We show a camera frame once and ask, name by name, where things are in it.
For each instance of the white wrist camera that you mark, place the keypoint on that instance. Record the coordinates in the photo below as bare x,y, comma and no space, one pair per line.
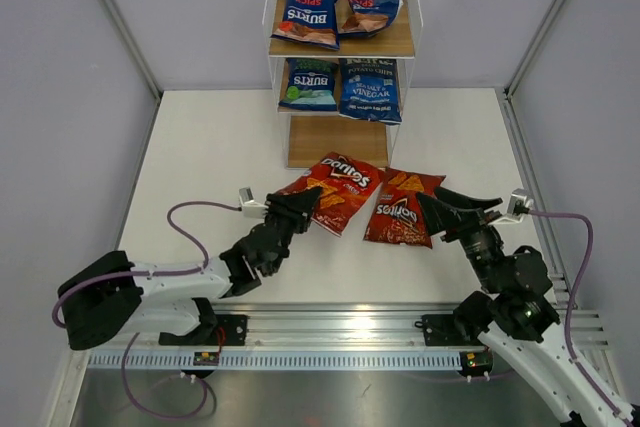
249,206
520,203

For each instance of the small red Doritos bag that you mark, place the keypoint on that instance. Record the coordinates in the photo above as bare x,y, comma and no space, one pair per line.
397,217

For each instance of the Burts spicy chilli bag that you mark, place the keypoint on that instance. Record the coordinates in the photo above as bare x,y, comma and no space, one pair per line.
369,17
312,22

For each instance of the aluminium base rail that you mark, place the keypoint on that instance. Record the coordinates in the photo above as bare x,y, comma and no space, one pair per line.
279,327

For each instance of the Kettle sea salt vinegar bag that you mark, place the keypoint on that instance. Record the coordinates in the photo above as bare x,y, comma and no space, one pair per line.
369,90

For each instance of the white slotted cable duct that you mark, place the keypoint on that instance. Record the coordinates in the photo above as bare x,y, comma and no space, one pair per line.
277,361

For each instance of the Burts sea salt vinegar bag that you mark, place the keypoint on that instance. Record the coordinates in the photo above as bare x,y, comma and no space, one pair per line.
310,85

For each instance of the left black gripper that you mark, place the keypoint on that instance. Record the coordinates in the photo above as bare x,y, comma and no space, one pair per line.
295,207

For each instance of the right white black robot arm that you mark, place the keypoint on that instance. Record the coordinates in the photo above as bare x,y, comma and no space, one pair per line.
511,314

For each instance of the white wire wooden shelf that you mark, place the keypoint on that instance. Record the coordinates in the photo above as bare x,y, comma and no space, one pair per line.
308,135

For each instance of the large red Doritos bag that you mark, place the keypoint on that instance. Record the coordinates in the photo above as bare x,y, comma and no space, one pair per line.
346,185

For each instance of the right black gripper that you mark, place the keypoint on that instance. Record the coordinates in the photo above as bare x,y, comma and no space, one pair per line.
438,216

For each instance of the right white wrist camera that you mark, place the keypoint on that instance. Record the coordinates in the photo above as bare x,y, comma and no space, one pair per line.
520,203

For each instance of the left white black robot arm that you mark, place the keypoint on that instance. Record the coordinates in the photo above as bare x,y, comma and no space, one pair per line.
115,296

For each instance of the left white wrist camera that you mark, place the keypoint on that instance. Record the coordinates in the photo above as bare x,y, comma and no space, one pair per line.
249,206

